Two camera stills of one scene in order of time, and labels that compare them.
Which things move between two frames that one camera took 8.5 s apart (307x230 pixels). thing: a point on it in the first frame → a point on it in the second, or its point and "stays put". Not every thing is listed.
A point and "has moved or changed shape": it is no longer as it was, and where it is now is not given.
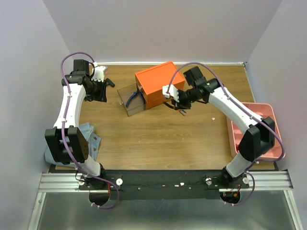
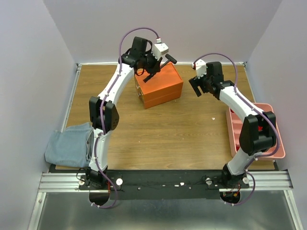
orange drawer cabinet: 150,82 stays put
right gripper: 179,104 → 200,82
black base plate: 161,184 stays put
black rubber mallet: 108,82 has moved or changed shape
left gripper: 101,96 → 155,67
